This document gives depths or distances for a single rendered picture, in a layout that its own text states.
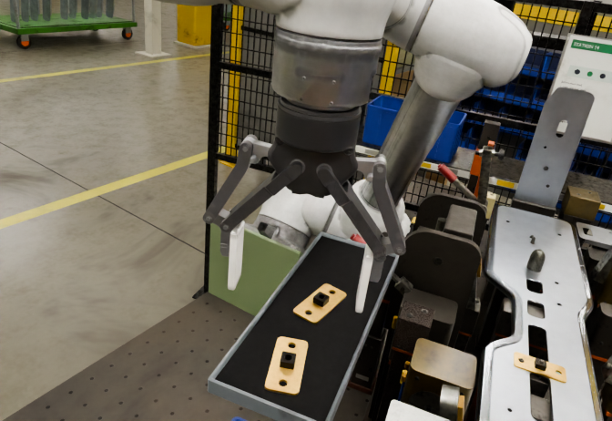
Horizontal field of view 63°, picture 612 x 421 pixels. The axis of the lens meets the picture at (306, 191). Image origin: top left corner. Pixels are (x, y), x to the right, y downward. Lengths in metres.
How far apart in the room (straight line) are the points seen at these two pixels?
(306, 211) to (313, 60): 0.93
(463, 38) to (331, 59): 0.54
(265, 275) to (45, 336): 1.38
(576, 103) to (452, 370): 0.95
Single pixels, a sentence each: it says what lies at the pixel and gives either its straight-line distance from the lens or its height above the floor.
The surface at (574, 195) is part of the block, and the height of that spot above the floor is 1.06.
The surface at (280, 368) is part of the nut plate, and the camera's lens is 0.61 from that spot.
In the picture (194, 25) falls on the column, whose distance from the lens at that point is 8.39.
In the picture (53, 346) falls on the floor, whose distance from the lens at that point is 2.43.
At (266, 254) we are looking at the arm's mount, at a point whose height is 0.90.
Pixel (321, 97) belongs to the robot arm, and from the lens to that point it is 0.41.
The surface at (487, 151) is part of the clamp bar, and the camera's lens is 1.27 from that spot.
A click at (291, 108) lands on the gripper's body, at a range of 0.43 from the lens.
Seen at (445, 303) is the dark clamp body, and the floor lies 1.08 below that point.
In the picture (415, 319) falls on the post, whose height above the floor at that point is 1.10.
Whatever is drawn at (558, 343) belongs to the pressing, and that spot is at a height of 1.00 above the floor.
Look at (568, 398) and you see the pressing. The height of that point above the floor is 1.00.
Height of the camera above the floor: 1.59
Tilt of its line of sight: 26 degrees down
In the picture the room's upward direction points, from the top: 7 degrees clockwise
